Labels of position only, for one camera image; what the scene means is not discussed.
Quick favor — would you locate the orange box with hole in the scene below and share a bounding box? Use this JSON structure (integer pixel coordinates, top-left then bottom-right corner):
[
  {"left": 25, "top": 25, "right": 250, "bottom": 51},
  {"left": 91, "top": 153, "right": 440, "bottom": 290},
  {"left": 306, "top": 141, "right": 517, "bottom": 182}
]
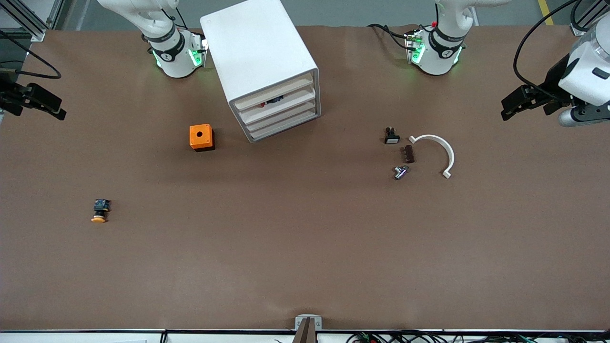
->
[{"left": 189, "top": 124, "right": 215, "bottom": 152}]

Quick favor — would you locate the black base cable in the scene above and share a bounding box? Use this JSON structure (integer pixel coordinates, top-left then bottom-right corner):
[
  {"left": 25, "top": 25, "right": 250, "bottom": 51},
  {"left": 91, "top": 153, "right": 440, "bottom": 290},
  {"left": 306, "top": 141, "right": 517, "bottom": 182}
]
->
[{"left": 367, "top": 24, "right": 410, "bottom": 50}]

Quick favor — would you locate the base connector box green light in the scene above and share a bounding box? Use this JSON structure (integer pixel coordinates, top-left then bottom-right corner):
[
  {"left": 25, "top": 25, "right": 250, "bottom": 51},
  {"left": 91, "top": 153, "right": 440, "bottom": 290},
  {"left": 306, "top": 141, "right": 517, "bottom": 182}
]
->
[
  {"left": 190, "top": 31, "right": 209, "bottom": 67},
  {"left": 405, "top": 29, "right": 425, "bottom": 65}
]

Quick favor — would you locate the aluminium frame profile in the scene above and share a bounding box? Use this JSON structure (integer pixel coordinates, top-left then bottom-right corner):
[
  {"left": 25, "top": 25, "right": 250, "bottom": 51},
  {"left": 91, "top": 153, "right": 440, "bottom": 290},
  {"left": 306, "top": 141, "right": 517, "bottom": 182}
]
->
[
  {"left": 569, "top": 0, "right": 610, "bottom": 36},
  {"left": 0, "top": 0, "right": 65, "bottom": 42}
]

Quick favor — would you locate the orange cap push button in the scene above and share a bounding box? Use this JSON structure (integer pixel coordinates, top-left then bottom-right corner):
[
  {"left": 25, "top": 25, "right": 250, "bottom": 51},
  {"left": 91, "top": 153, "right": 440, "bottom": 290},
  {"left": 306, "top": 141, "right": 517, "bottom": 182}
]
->
[{"left": 91, "top": 199, "right": 112, "bottom": 223}]

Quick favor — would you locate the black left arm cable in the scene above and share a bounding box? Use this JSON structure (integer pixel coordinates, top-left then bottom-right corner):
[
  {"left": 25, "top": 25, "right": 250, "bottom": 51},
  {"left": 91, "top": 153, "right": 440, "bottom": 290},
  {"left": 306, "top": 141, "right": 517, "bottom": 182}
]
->
[{"left": 513, "top": 0, "right": 582, "bottom": 101}]

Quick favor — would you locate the white curved plastic bracket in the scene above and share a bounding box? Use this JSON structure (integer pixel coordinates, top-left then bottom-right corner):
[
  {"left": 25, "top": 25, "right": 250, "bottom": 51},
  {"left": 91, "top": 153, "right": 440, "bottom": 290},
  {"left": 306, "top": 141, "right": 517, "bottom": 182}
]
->
[{"left": 408, "top": 134, "right": 455, "bottom": 179}]

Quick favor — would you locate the black cable bundle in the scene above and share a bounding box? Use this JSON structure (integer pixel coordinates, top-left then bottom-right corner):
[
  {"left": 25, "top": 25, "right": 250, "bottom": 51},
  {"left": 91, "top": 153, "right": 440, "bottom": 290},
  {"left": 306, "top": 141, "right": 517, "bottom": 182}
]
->
[{"left": 346, "top": 331, "right": 610, "bottom": 343}]

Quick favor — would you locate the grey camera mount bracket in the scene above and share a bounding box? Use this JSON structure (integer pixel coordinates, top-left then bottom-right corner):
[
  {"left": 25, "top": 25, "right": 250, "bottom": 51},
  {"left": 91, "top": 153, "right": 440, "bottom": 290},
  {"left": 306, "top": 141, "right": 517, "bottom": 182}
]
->
[{"left": 295, "top": 314, "right": 322, "bottom": 343}]

